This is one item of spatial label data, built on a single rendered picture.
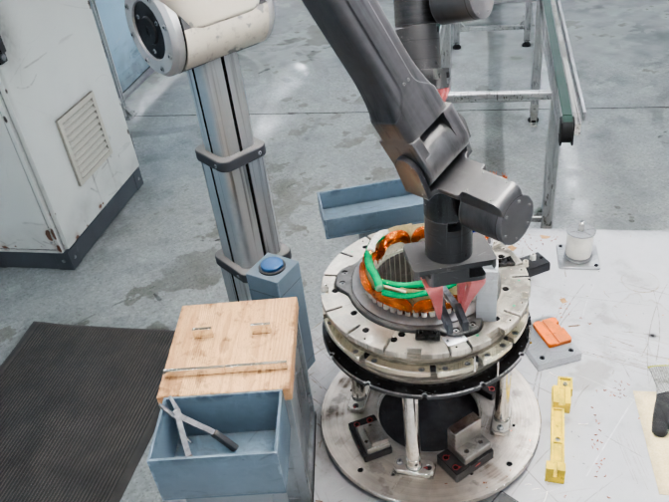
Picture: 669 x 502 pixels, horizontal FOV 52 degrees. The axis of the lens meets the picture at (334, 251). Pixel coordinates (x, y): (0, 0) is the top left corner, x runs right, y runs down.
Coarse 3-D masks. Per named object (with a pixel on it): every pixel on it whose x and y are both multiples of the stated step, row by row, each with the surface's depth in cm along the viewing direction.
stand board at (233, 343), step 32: (192, 320) 109; (224, 320) 108; (256, 320) 107; (288, 320) 107; (192, 352) 103; (224, 352) 102; (256, 352) 102; (288, 352) 101; (160, 384) 98; (192, 384) 97; (224, 384) 97; (256, 384) 96; (288, 384) 96
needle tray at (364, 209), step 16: (320, 192) 137; (336, 192) 138; (352, 192) 138; (368, 192) 139; (384, 192) 139; (400, 192) 140; (320, 208) 135; (336, 208) 139; (352, 208) 139; (368, 208) 138; (384, 208) 137; (400, 208) 130; (416, 208) 130; (336, 224) 130; (352, 224) 130; (368, 224) 131; (384, 224) 131; (400, 224) 132
